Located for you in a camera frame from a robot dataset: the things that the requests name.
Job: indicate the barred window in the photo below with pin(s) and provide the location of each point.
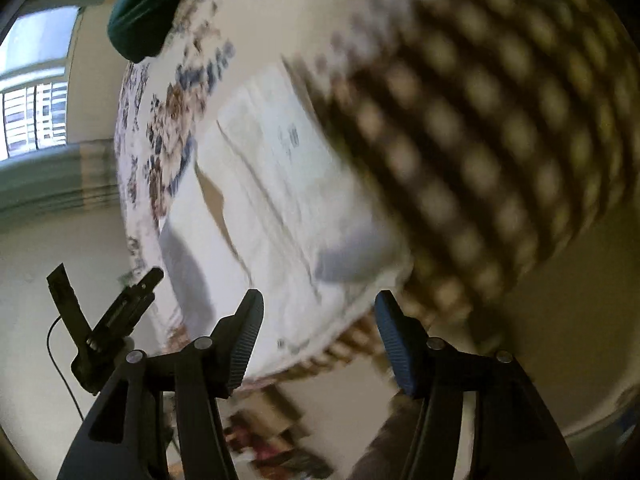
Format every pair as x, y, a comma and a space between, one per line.
35, 110

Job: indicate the white pants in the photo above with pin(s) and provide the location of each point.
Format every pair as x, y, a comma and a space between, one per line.
280, 200

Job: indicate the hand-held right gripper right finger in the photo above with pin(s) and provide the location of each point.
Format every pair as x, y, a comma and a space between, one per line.
400, 350

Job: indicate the teal fleece blanket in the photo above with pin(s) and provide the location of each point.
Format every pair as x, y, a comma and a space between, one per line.
145, 20

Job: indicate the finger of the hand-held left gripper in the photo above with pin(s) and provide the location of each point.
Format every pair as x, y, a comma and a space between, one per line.
130, 300
65, 292

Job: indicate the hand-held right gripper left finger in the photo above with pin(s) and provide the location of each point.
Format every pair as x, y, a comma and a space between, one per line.
245, 345

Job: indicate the bed with floral sheet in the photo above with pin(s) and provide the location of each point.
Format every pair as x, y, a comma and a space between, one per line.
475, 135

